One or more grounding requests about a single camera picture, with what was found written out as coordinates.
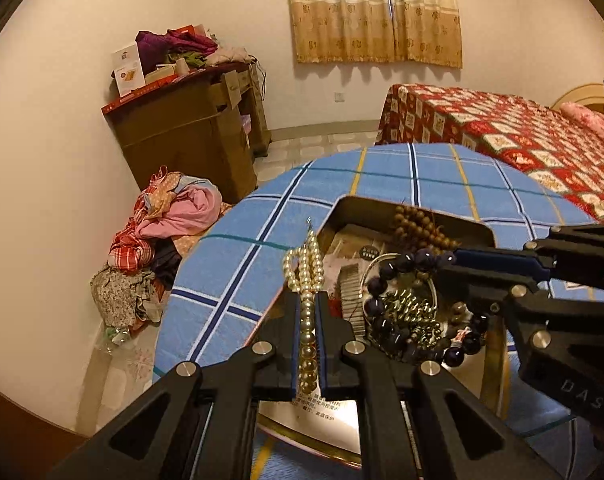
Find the clear plastic bag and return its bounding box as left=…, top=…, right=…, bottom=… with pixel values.
left=94, top=324, right=134, bottom=362

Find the cream wooden headboard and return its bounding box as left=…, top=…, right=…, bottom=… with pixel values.
left=551, top=84, right=604, bottom=112

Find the blue plaid cloth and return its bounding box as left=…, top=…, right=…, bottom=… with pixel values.
left=152, top=142, right=604, bottom=480

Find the bed with red patterned bedspread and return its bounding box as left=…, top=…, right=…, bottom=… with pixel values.
left=374, top=83, right=604, bottom=227

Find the brown wooden cabinet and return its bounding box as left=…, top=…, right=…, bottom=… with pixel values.
left=101, top=57, right=272, bottom=206

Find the white carton box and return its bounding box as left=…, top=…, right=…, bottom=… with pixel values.
left=110, top=45, right=146, bottom=99

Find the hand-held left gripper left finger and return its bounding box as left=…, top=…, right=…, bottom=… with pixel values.
left=47, top=291, right=303, bottom=480

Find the brown bead necklace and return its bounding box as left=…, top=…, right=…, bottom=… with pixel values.
left=391, top=204, right=461, bottom=254

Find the olive metallic bead chain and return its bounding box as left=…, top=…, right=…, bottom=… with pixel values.
left=379, top=289, right=446, bottom=356

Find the white printed paper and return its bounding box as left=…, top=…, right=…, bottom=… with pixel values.
left=262, top=394, right=361, bottom=454

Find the dark bead bracelet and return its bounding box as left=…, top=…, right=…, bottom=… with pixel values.
left=364, top=249, right=490, bottom=367

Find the cream pearl necklace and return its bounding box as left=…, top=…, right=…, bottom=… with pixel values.
left=282, top=216, right=328, bottom=396

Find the pile of clothes on cabinet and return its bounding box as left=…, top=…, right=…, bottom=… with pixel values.
left=134, top=25, right=251, bottom=69

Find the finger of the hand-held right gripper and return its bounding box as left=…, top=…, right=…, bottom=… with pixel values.
left=434, top=265, right=604, bottom=357
left=452, top=224, right=604, bottom=292

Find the grey floral cloth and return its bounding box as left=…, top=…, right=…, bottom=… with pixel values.
left=89, top=264, right=155, bottom=328

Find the gold metal tin box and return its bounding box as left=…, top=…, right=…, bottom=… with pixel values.
left=256, top=196, right=511, bottom=467

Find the small brown bead bracelet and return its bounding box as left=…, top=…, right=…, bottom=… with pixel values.
left=448, top=301, right=472, bottom=342

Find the small card packet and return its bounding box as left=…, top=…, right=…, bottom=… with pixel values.
left=322, top=223, right=386, bottom=274

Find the pink floral pillow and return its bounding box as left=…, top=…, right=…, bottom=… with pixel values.
left=559, top=101, right=604, bottom=154

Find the small red box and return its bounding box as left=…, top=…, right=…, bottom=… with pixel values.
left=166, top=24, right=206, bottom=41

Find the flat red box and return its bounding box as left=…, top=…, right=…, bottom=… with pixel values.
left=101, top=71, right=184, bottom=116

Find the silver stretch watch band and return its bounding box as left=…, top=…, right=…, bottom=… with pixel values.
left=335, top=264, right=366, bottom=334

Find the beige patterned curtain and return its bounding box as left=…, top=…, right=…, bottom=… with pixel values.
left=286, top=0, right=464, bottom=69

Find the pile of colourful clothes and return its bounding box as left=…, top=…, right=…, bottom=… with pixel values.
left=106, top=165, right=234, bottom=311

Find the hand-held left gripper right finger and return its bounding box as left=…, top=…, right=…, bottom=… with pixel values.
left=315, top=291, right=553, bottom=480

